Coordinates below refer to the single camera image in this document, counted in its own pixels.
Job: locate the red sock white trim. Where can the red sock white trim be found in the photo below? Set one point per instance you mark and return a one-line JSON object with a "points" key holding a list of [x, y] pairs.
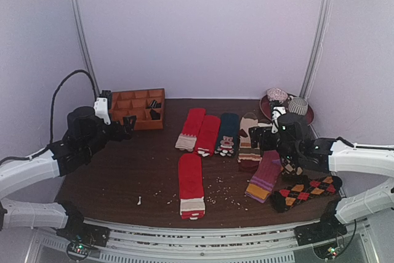
{"points": [[207, 137]]}

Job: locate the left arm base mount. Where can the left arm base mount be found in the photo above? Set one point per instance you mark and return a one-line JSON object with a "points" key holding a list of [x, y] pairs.
{"points": [[84, 241]]}

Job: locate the orange wooden compartment tray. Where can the orange wooden compartment tray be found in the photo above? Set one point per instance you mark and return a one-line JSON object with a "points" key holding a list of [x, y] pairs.
{"points": [[127, 103]]}

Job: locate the dark red round plate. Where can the dark red round plate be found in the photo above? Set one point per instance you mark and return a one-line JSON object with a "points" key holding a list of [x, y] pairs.
{"points": [[264, 105]]}

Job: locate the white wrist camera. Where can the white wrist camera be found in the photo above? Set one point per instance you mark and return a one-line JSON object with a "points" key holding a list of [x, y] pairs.
{"points": [[102, 106], [277, 109]]}

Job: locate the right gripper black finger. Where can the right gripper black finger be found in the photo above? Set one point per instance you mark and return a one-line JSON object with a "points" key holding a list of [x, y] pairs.
{"points": [[255, 150], [255, 133]]}

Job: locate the tan argyle sock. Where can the tan argyle sock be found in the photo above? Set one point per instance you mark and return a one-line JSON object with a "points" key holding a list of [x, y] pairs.
{"points": [[289, 168]]}

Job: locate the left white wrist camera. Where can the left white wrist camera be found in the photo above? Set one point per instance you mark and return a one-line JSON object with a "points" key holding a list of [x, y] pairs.
{"points": [[102, 106]]}

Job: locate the patterned pink bowl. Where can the patterned pink bowl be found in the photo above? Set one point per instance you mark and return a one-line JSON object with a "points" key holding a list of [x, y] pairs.
{"points": [[277, 94]]}

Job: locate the black binder clips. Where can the black binder clips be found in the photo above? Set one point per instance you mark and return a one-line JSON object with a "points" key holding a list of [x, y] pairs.
{"points": [[152, 106]]}

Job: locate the purple striped sock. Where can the purple striped sock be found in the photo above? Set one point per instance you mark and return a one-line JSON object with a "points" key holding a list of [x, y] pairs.
{"points": [[264, 179]]}

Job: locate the metal base rail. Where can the metal base rail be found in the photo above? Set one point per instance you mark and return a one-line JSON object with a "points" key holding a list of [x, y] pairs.
{"points": [[278, 243]]}

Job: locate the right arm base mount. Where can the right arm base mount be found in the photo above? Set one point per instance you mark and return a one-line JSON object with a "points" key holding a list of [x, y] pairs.
{"points": [[325, 235]]}

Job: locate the dark teal reindeer sock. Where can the dark teal reindeer sock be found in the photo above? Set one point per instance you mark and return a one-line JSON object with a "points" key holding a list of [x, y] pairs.
{"points": [[228, 138]]}

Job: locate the red sock with white cuff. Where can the red sock with white cuff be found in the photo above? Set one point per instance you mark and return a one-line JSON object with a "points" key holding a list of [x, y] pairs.
{"points": [[191, 190]]}

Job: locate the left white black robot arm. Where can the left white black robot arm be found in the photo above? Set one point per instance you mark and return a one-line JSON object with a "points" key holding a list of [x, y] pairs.
{"points": [[86, 135]]}

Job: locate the red sock beige cuff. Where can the red sock beige cuff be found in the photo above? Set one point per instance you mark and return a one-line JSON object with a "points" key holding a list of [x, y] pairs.
{"points": [[188, 136]]}

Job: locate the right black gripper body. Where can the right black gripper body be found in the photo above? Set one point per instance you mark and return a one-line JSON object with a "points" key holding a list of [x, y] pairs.
{"points": [[261, 137]]}

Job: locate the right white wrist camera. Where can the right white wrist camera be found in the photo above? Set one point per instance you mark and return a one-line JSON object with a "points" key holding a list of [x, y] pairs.
{"points": [[277, 109]]}

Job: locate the aluminium frame post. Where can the aluminium frame post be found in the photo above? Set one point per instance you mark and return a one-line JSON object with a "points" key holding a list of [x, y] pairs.
{"points": [[83, 42], [317, 48]]}

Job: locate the black orange argyle sock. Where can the black orange argyle sock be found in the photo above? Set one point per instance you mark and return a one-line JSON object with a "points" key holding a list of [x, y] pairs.
{"points": [[304, 190]]}

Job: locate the beige striped sock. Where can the beige striped sock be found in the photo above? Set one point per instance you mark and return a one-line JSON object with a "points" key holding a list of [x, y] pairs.
{"points": [[248, 158]]}

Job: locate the striped grey cup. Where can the striped grey cup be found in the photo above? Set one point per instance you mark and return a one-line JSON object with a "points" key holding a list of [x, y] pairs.
{"points": [[298, 106]]}

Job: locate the right aluminium frame post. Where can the right aluminium frame post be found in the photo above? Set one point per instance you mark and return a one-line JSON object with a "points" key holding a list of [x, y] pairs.
{"points": [[317, 48]]}

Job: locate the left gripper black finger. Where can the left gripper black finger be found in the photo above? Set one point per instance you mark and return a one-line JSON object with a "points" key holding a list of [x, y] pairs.
{"points": [[127, 134], [129, 122]]}

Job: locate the cream sock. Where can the cream sock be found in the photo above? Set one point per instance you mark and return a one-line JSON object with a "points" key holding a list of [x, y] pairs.
{"points": [[264, 123]]}

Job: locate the left aluminium frame post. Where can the left aluminium frame post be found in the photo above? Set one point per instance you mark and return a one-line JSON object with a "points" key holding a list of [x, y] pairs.
{"points": [[83, 42]]}

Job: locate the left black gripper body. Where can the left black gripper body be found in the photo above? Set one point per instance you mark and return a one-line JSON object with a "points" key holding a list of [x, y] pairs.
{"points": [[117, 134]]}

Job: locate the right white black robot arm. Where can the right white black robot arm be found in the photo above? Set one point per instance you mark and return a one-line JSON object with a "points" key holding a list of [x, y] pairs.
{"points": [[298, 151]]}

